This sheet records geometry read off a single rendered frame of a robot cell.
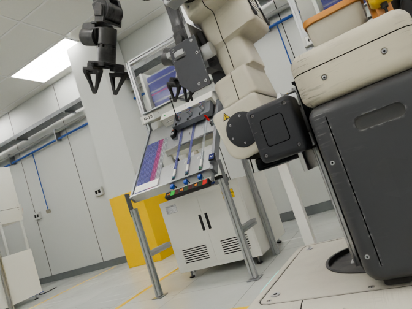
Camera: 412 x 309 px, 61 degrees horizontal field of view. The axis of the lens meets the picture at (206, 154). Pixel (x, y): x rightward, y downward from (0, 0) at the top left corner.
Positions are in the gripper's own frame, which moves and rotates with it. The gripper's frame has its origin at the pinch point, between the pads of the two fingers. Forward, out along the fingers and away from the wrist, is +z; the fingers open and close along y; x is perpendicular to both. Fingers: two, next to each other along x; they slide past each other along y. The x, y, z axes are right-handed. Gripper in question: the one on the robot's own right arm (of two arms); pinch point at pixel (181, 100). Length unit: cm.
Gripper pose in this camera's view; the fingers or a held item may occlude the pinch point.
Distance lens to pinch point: 151.7
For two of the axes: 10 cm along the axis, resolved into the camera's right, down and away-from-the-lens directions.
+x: 8.7, 1.4, -4.7
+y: -4.9, 1.1, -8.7
